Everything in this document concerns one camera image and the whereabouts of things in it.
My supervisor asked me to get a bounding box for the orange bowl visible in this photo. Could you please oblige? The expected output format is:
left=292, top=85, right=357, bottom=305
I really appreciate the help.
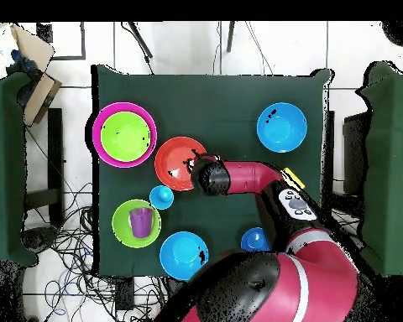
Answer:
left=154, top=135, right=207, bottom=192

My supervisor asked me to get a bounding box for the light blue cup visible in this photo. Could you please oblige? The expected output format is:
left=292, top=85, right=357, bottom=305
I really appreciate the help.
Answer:
left=149, top=184, right=175, bottom=211

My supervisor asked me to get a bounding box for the lime green bowl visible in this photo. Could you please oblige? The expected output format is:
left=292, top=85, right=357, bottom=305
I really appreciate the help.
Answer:
left=111, top=199, right=163, bottom=250
left=100, top=111, right=152, bottom=163

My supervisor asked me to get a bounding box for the pink bowl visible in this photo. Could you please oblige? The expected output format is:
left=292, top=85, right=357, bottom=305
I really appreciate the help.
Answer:
left=92, top=101, right=158, bottom=169

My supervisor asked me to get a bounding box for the purple cup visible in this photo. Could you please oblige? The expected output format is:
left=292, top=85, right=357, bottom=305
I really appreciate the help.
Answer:
left=128, top=207, right=154, bottom=240

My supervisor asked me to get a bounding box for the dark green tablecloth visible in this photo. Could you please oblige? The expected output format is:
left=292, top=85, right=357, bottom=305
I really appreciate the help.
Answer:
left=92, top=64, right=333, bottom=279

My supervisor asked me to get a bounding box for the small dark blue bowl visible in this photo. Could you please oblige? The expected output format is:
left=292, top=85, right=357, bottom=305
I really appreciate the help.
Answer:
left=240, top=226, right=272, bottom=252

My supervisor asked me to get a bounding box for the light blue bowl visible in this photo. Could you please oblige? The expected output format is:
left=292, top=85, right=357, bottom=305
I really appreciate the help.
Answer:
left=256, top=101, right=309, bottom=154
left=159, top=231, right=210, bottom=282

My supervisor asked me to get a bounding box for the yellow cup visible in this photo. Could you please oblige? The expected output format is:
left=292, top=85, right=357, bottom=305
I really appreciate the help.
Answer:
left=280, top=166, right=306, bottom=191

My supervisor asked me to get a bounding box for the black power strip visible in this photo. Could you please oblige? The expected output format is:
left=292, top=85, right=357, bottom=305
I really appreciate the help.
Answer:
left=114, top=277, right=136, bottom=312

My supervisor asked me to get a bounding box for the black tripod leg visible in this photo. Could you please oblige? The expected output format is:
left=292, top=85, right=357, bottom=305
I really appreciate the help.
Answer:
left=226, top=20, right=237, bottom=54
left=120, top=21, right=154, bottom=60

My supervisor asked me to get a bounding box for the black bench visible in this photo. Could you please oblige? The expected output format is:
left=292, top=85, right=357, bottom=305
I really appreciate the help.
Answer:
left=24, top=107, right=65, bottom=226

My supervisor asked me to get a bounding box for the dark green cloth-covered table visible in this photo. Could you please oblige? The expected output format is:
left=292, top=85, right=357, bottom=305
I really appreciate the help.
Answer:
left=0, top=71, right=39, bottom=267
left=354, top=60, right=403, bottom=282

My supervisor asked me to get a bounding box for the brown cardboard box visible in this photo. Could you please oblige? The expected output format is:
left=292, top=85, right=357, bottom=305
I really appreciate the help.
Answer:
left=9, top=23, right=63, bottom=127

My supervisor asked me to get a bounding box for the blue cloth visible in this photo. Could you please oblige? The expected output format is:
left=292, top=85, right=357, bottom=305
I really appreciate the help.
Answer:
left=5, top=49, right=43, bottom=76

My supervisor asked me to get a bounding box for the black round object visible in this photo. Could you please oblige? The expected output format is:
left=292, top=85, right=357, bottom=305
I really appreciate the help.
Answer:
left=380, top=21, right=403, bottom=48

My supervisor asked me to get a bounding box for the tangle of black cables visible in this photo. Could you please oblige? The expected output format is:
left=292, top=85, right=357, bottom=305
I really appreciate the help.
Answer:
left=23, top=182, right=169, bottom=322

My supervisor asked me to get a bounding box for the black pedestal foot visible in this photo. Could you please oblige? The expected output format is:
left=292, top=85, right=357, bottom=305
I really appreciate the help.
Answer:
left=20, top=226, right=60, bottom=253

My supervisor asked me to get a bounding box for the black metal frame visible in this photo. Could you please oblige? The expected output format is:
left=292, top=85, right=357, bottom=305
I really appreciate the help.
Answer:
left=35, top=21, right=87, bottom=62

